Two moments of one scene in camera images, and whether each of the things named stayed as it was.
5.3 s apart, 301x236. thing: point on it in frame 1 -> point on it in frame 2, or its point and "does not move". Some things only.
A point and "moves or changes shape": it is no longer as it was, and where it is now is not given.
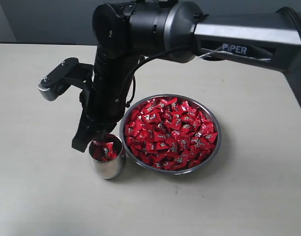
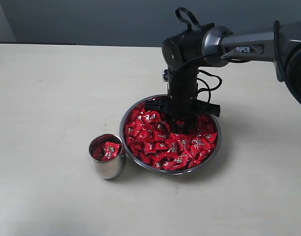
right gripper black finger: (85, 133) -> (173, 124)
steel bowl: (172, 134) does not move
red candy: (103, 151) moves or changes shape
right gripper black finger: (102, 133) -> (191, 125)
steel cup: (107, 158) does not move
